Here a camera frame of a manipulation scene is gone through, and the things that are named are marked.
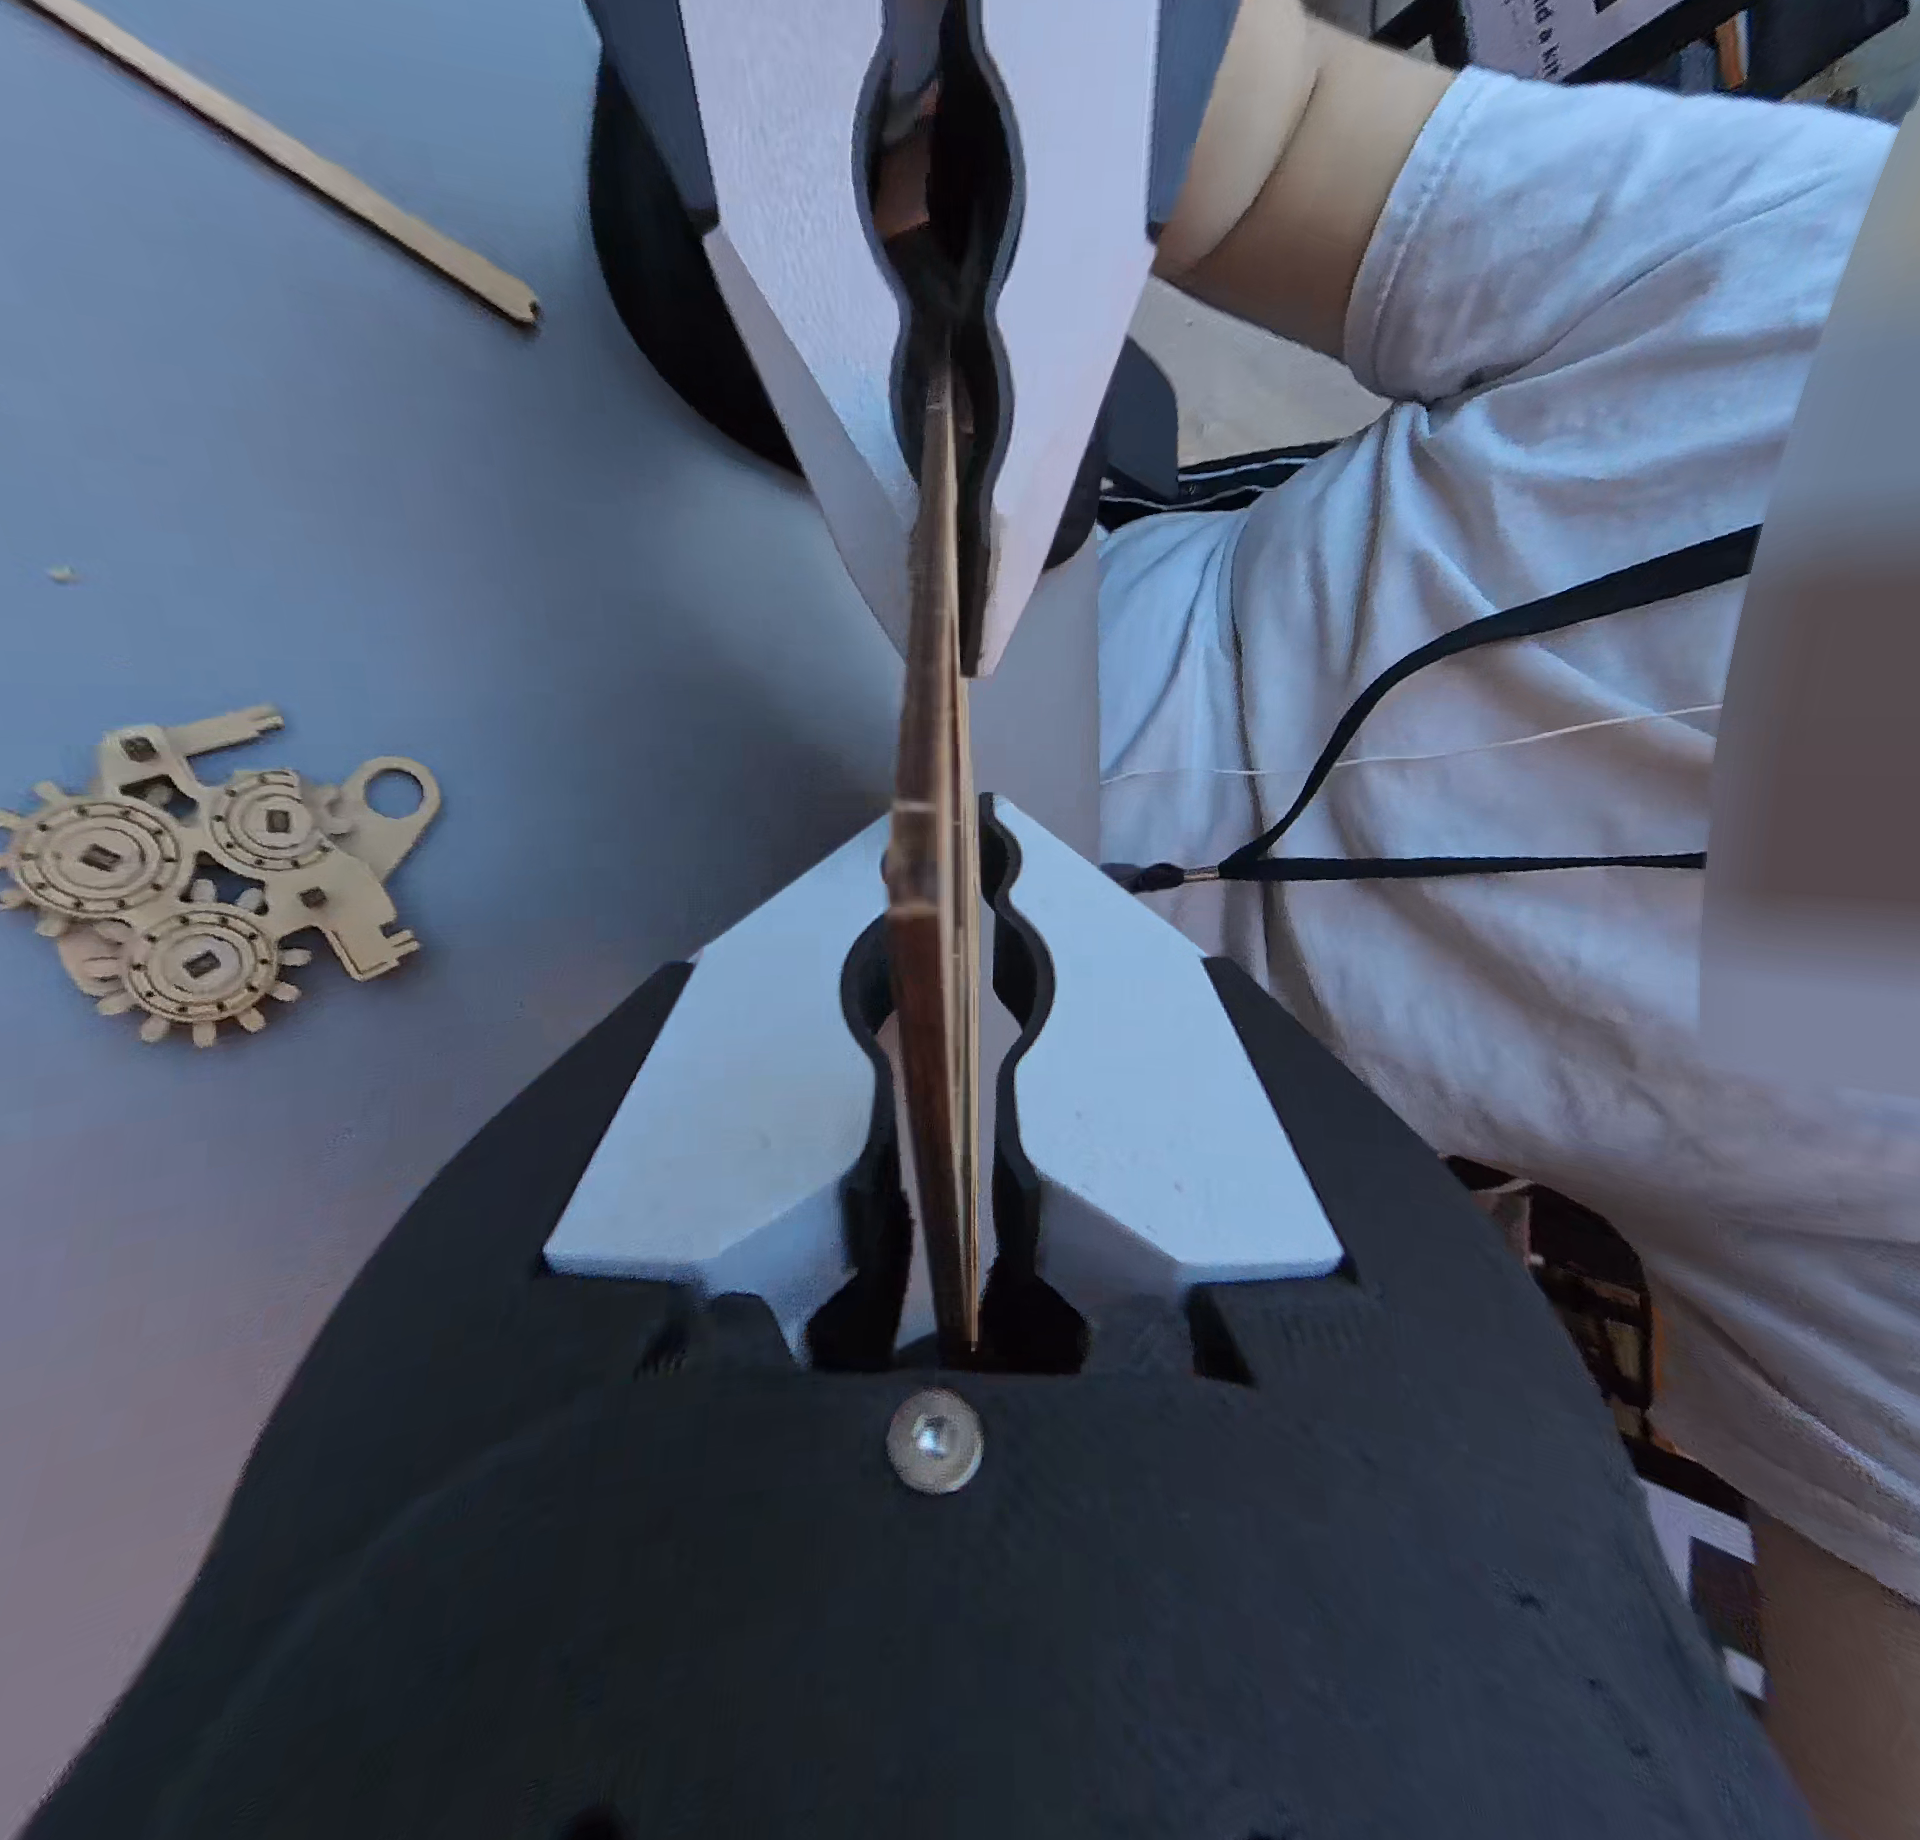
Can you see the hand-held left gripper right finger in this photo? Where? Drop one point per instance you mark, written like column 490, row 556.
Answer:
column 1170, row 1121

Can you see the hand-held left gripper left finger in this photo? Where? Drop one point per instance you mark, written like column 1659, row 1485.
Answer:
column 720, row 1121

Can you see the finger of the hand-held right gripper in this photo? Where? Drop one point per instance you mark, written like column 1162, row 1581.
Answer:
column 1081, row 147
column 780, row 100

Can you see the laser-cut wooden parts sheet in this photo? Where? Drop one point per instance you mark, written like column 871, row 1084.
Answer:
column 937, row 821

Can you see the wooden gear assembly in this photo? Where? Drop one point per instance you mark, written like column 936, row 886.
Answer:
column 195, row 881

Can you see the grey desk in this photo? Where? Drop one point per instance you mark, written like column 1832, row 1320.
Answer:
column 375, row 520

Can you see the black cushioned pad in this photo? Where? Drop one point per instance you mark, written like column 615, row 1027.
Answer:
column 676, row 340

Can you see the pointed wooden stick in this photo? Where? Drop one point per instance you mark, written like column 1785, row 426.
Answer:
column 301, row 160

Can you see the person in white shirt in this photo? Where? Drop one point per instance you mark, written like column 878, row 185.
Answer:
column 1501, row 445

